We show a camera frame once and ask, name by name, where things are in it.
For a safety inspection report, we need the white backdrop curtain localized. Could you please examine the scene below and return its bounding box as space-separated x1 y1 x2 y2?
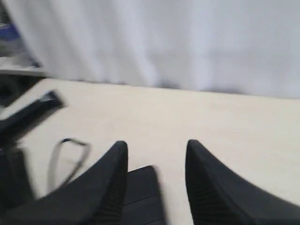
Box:
3 0 300 98

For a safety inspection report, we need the black plastic carrying case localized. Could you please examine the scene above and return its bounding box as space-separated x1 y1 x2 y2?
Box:
120 165 167 225

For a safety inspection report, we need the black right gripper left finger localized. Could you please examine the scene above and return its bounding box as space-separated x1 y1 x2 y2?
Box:
1 141 128 225

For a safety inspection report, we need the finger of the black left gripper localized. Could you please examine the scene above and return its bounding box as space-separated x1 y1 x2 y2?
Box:
0 90 65 138

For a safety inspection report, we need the black cord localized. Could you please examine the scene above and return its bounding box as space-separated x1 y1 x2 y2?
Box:
48 137 91 193

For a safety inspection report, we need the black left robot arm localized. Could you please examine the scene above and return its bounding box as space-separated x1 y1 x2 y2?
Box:
0 90 64 213

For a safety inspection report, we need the cluttered background shelf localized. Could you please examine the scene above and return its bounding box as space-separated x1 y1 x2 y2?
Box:
0 1 44 111

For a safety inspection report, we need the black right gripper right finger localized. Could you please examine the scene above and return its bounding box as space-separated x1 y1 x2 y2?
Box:
185 140 300 225

